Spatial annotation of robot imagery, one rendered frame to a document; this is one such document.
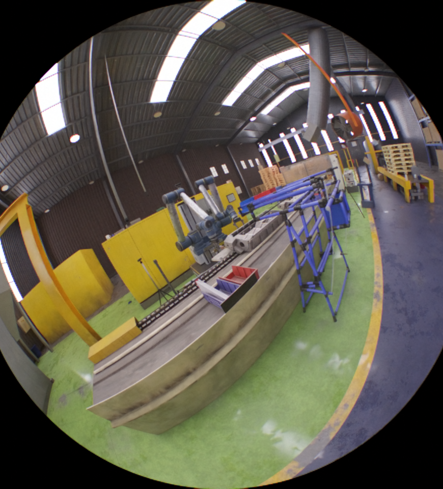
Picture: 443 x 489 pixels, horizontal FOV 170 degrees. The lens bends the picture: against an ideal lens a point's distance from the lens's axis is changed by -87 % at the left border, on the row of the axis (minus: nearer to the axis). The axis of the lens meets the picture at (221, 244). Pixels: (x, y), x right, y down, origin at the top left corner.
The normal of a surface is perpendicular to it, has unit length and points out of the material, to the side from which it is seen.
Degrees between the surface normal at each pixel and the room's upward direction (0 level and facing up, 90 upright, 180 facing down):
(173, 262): 90
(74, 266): 90
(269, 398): 0
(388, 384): 0
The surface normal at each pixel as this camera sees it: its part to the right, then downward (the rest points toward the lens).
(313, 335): -0.40, -0.87
